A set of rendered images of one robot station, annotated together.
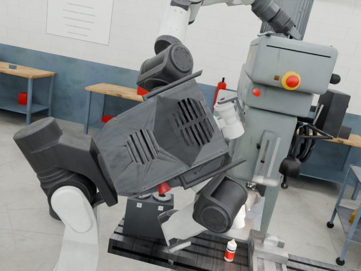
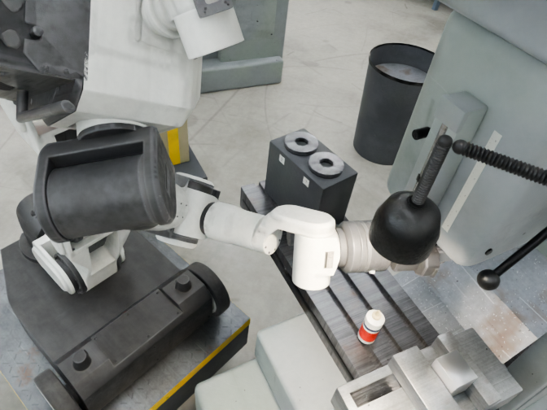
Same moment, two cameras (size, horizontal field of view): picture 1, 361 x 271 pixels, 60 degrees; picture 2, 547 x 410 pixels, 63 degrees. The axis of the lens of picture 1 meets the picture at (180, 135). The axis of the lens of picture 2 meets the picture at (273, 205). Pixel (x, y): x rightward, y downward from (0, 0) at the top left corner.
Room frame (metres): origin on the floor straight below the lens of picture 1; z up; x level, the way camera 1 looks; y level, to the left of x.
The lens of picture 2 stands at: (0.74, -0.59, 1.81)
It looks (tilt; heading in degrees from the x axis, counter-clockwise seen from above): 45 degrees down; 52
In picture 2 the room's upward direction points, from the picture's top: 8 degrees clockwise
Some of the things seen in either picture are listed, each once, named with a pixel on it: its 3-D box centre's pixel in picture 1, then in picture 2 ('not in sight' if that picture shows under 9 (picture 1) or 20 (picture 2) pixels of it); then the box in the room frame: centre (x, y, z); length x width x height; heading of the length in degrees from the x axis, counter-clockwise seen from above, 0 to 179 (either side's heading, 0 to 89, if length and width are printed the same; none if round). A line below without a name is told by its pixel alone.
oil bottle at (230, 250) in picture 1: (231, 249); (372, 324); (1.25, -0.33, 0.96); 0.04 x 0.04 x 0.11
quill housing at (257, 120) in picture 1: (261, 142); (502, 136); (1.30, -0.35, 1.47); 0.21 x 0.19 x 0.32; 85
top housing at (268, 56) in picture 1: (282, 62); not in sight; (1.31, -0.35, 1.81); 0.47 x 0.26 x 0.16; 175
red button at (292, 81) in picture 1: (291, 81); not in sight; (1.05, -0.32, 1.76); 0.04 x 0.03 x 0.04; 85
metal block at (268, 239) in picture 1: (269, 242); (450, 374); (1.28, -0.50, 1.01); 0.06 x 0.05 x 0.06; 82
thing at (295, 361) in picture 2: not in sight; (372, 362); (1.30, -0.35, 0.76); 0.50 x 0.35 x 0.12; 175
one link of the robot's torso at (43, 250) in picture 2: not in sight; (80, 252); (0.77, 0.40, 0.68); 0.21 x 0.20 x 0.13; 106
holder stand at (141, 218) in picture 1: (149, 212); (308, 181); (1.36, 0.08, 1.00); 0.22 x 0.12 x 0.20; 95
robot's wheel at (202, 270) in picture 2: not in sight; (205, 289); (1.10, 0.20, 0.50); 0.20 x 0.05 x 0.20; 106
